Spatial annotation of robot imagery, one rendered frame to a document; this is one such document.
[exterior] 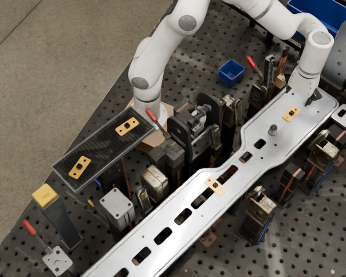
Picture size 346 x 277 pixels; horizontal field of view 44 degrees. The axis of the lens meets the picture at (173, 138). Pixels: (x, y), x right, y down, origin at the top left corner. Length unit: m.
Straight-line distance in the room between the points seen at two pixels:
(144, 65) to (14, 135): 1.64
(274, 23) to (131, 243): 0.88
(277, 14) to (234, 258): 0.98
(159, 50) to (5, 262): 1.06
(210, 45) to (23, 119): 1.43
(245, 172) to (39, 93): 1.97
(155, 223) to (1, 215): 1.47
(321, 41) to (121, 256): 0.98
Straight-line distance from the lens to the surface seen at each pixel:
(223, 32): 2.53
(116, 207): 1.48
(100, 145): 1.54
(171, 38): 1.55
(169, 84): 2.26
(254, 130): 1.77
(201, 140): 1.76
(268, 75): 1.77
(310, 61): 1.55
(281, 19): 1.44
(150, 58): 1.63
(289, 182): 1.76
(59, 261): 1.51
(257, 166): 1.69
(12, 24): 3.82
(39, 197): 1.49
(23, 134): 3.09
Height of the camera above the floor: 2.46
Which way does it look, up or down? 58 degrees down
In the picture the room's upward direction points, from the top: straight up
